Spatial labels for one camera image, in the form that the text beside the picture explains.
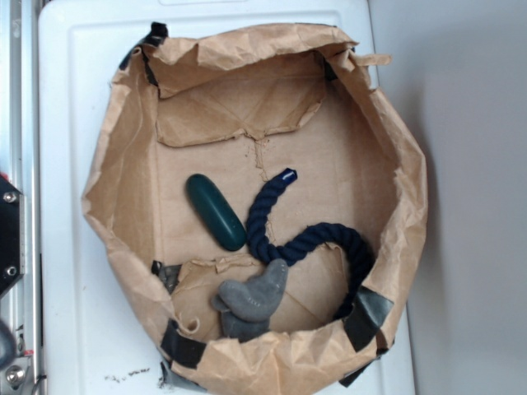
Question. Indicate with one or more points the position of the dark green plastic pickle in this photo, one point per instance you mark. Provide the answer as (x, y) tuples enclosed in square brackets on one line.
[(215, 212)]

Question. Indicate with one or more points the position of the navy blue rope toy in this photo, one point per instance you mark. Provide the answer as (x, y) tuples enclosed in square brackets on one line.
[(357, 251)]

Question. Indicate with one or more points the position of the grey plush elephant toy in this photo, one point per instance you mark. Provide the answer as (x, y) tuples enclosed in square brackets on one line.
[(246, 307)]

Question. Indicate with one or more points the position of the brown paper-lined bin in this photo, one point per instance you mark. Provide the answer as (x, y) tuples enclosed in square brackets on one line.
[(240, 107)]

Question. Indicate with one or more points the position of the aluminium frame rail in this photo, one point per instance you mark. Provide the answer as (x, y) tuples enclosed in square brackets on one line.
[(22, 350)]

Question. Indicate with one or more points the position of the black metal bracket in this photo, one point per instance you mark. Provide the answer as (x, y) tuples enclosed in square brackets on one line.
[(12, 234)]

